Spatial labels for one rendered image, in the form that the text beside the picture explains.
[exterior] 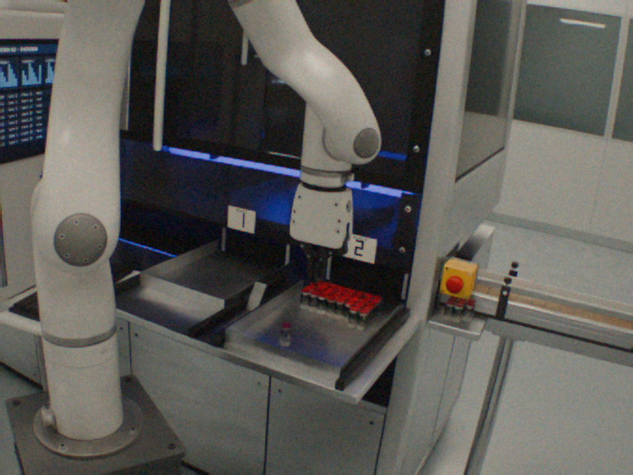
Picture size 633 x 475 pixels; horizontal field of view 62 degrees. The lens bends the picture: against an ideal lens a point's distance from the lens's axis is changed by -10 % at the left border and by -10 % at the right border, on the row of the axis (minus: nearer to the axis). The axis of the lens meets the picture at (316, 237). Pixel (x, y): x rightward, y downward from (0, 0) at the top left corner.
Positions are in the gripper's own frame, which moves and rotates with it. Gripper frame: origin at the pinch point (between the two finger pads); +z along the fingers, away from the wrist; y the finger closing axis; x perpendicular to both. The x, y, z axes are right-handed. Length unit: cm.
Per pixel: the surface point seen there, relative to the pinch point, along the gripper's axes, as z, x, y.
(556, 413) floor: 111, -162, -61
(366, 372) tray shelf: 22.3, -8.3, -9.3
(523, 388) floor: 111, -177, -42
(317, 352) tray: 22.0, -10.1, 2.3
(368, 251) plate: 8.5, -39.2, 3.7
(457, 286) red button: 10.4, -35.4, -19.6
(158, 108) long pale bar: -19, -34, 65
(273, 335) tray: 22.0, -11.4, 13.4
